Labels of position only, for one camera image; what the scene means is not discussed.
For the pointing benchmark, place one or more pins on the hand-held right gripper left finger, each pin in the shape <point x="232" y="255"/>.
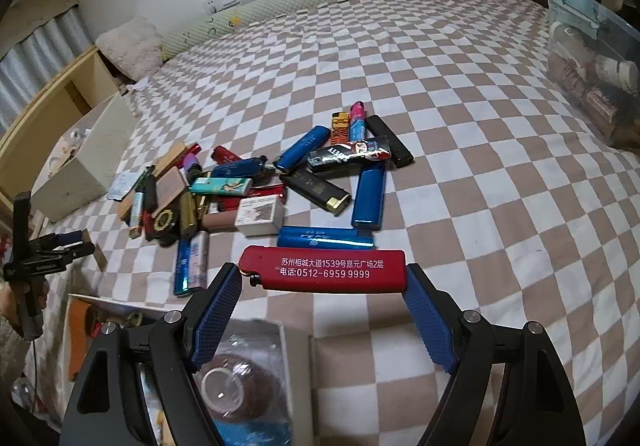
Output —
<point x="215" y="321"/>

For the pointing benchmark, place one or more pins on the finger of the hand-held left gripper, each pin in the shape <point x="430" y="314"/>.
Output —
<point x="77" y="251"/>
<point x="57" y="239"/>

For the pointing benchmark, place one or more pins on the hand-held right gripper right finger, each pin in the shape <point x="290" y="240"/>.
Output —
<point x="430" y="321"/>

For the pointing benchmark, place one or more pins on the white cardboard box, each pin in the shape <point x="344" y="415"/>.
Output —
<point x="300" y="376"/>

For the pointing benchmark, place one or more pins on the matte red printed lighter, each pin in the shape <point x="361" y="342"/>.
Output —
<point x="325" y="271"/>

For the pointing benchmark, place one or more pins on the pile of lighters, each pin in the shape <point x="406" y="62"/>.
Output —
<point x="367" y="196"/>

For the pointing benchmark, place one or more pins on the person's left forearm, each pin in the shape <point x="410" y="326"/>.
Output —
<point x="10" y="351"/>

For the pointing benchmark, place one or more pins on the person's left hand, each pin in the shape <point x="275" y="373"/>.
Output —
<point x="7" y="303"/>

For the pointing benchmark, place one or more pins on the cream storage box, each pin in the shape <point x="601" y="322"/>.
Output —
<point x="85" y="181"/>

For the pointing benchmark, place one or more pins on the brown leather piece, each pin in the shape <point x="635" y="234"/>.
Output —
<point x="82" y="336"/>

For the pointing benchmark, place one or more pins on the brown tape roll in bag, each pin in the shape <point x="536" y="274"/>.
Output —
<point x="240" y="386"/>

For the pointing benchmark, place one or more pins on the small white packet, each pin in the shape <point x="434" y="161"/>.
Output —
<point x="122" y="186"/>

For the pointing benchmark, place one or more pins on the black gold round tin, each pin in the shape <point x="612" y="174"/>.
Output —
<point x="164" y="225"/>

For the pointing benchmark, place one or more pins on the pink rectangular case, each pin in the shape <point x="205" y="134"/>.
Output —
<point x="219" y="221"/>

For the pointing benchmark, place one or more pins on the brown flat case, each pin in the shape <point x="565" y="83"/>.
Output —
<point x="171" y="188"/>

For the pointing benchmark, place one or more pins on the small white printed box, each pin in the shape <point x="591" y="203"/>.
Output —
<point x="260" y="215"/>

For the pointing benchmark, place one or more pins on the wooden bedside shelf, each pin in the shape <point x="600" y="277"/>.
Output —
<point x="60" y="91"/>

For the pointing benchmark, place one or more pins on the pale striped curtain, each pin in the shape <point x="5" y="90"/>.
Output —
<point x="40" y="61"/>

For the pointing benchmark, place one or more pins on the white fluffy pillow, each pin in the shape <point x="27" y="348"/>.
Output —
<point x="130" y="46"/>

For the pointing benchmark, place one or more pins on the beige printed valance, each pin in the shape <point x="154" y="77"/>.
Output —
<point x="45" y="6"/>

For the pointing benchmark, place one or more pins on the clear plastic storage bin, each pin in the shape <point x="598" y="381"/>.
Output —
<point x="595" y="71"/>

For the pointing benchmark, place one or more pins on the green long bolster pillow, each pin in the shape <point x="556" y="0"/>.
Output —
<point x="260" y="9"/>

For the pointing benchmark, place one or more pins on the white wall power outlet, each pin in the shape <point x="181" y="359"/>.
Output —
<point x="220" y="4"/>

